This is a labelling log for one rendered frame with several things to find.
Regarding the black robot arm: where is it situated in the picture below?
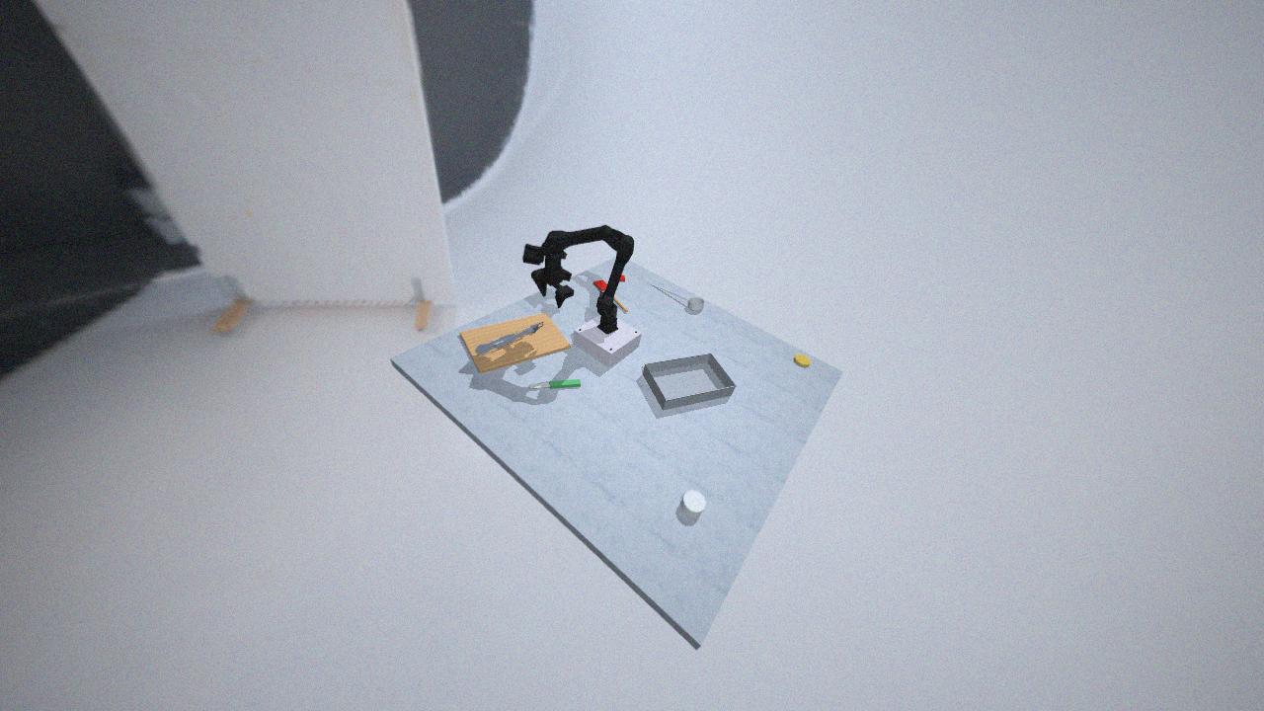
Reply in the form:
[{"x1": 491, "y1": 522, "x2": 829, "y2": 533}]
[{"x1": 523, "y1": 225, "x2": 635, "y2": 335}]

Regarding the white cylinder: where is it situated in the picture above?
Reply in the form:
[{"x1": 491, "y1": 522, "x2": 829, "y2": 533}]
[{"x1": 680, "y1": 490, "x2": 705, "y2": 517}]

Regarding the light wooden board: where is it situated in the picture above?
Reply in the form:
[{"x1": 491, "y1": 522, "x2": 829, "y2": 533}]
[{"x1": 459, "y1": 312, "x2": 571, "y2": 373}]

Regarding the green-handled screwdriver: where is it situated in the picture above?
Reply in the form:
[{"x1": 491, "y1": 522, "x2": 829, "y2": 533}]
[{"x1": 530, "y1": 380, "x2": 581, "y2": 388}]

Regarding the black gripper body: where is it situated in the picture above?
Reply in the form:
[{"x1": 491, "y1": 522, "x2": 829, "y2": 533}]
[{"x1": 531, "y1": 268, "x2": 574, "y2": 300}]

